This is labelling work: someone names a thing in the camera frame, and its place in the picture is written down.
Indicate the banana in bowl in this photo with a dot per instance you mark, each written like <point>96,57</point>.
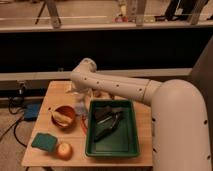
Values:
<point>62,119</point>

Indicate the wooden table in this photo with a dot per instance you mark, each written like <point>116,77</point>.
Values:
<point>56,96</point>

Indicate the yellow apple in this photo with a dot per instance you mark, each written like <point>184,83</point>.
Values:
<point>64,151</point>

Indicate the green plastic tray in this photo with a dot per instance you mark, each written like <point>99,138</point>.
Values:
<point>123,142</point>

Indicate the small grey towel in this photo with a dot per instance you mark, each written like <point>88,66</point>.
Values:
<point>80,109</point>

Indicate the red carrot stick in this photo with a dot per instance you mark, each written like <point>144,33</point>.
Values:
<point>83,124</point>

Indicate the red bowl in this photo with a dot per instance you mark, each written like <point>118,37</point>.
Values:
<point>64,110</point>

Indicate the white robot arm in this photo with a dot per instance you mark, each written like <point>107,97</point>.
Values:
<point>181,140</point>

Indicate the blue box on floor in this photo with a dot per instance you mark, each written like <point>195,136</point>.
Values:
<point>31,112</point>

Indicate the green sponge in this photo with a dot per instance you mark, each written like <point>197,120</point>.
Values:
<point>44,141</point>

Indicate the dark block in tray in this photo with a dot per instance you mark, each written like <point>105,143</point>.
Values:
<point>102,112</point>

